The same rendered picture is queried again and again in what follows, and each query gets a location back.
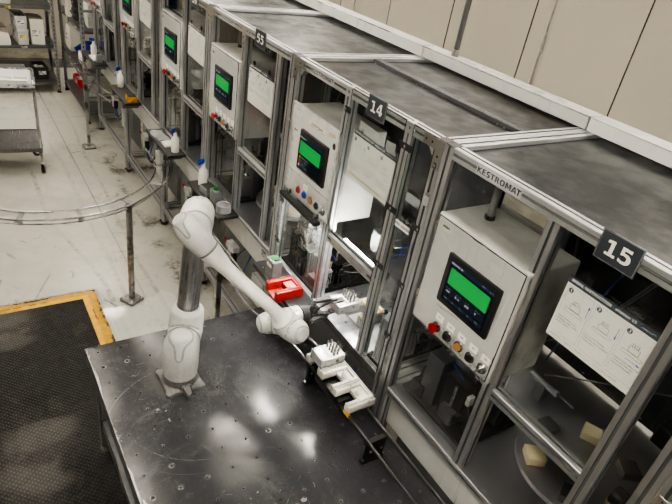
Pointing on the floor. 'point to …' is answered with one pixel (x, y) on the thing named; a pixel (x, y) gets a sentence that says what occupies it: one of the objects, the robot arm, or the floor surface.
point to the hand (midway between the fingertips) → (336, 304)
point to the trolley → (21, 78)
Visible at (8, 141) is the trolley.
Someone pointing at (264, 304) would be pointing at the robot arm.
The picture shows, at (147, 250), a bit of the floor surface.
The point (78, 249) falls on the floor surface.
